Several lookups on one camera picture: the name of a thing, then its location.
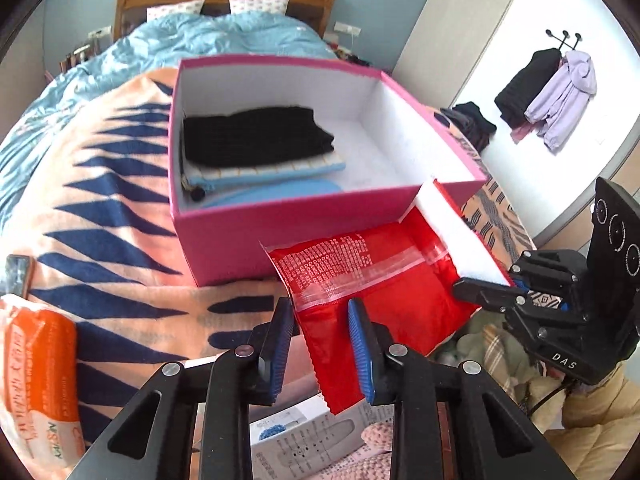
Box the beige wardrobe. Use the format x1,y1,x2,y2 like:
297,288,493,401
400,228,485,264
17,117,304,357
392,0,533,106

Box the black cloth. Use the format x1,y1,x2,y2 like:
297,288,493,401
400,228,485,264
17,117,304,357
182,106,336,168

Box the white patterned pillow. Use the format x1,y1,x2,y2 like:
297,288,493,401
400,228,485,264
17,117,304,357
229,0,291,16
146,0,205,21

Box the person's right forearm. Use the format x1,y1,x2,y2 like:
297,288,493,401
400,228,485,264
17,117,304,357
542,380,640,480

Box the dark smartphone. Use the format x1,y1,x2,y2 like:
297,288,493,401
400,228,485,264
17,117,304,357
2,255,33,298

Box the cream blue knit cloth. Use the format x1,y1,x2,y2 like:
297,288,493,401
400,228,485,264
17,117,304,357
180,152,347,196

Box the group of small bottles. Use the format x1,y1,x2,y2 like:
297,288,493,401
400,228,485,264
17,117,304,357
59,42,93,73

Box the black cable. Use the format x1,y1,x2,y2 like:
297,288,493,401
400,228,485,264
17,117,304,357
525,385,571,411

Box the lilac hanging jacket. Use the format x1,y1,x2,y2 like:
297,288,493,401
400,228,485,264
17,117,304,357
524,51,598,153

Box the black hanging jacket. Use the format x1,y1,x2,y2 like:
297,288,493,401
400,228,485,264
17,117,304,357
494,49,563,128

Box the pile of dark clothes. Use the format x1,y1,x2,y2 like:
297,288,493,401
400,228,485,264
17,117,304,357
440,101,497,153

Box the light blue duvet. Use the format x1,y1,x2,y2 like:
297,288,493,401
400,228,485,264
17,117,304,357
0,10,336,221

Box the dark bedside clutter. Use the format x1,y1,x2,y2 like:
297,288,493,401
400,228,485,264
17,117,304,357
325,42,371,66

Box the orange tissue packet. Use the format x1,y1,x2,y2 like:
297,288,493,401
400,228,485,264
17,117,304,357
0,294,86,471

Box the red plastic packet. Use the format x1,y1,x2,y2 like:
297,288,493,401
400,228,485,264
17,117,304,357
260,179,516,416

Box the orange blanket with navy triangles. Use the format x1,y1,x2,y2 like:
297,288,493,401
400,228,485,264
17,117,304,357
0,67,538,461

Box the pink knitted cloth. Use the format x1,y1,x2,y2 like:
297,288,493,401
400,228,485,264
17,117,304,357
320,420,396,480

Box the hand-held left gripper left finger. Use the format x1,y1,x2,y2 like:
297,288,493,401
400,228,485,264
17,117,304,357
72,296,301,480

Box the black coat hooks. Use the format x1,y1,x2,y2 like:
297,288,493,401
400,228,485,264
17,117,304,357
545,30,583,53

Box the pink cardboard box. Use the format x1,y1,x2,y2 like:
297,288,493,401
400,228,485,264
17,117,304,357
167,54,488,288

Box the white printed carton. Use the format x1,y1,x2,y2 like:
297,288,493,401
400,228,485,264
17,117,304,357
249,394,396,480

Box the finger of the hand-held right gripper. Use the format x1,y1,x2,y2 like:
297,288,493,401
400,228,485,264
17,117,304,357
507,249,593,295
451,277,591,323

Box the beige plaid cloth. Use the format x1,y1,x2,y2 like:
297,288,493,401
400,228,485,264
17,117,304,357
480,322,538,401

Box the green and white plush toy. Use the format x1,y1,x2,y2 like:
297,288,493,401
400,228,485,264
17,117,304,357
435,327,496,368

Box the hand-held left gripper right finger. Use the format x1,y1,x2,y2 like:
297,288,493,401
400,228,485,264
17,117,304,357
347,297,576,480

